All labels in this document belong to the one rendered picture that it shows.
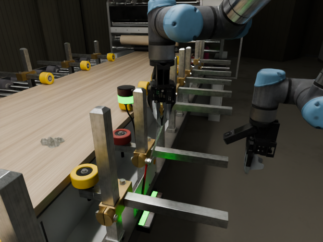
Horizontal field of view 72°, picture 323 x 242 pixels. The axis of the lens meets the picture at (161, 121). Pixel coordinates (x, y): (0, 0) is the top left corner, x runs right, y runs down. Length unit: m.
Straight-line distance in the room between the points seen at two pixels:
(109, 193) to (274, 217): 1.50
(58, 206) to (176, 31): 0.64
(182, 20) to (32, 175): 0.59
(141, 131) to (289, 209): 1.52
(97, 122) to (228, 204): 1.55
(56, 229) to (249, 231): 1.29
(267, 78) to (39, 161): 0.73
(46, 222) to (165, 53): 0.60
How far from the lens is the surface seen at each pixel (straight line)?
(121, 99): 0.75
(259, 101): 0.72
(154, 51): 0.62
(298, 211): 2.07
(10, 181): 0.35
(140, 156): 0.81
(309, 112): 0.59
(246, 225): 1.82
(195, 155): 0.83
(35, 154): 0.86
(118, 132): 0.89
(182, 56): 1.44
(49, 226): 0.83
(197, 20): 0.52
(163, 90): 0.63
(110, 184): 0.60
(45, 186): 0.71
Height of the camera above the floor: 1.31
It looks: 25 degrees down
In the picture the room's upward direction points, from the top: straight up
